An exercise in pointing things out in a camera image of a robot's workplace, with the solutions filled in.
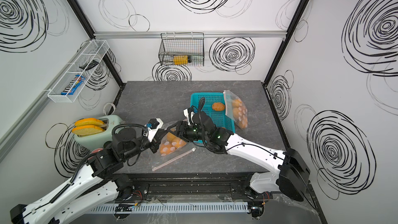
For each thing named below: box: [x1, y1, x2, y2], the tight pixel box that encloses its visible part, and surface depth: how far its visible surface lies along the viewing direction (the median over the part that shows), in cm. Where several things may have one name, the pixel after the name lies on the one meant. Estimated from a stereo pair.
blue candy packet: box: [60, 74, 85, 95], surface depth 72 cm
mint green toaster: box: [74, 115, 124, 151], surface depth 80 cm
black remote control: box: [78, 59, 99, 71], surface depth 82 cm
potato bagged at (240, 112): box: [232, 98, 248, 129], surface depth 93 cm
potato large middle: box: [169, 135, 187, 149], surface depth 78 cm
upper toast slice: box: [74, 117, 105, 127], surface depth 77 cm
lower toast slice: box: [71, 125, 106, 136], surface depth 75 cm
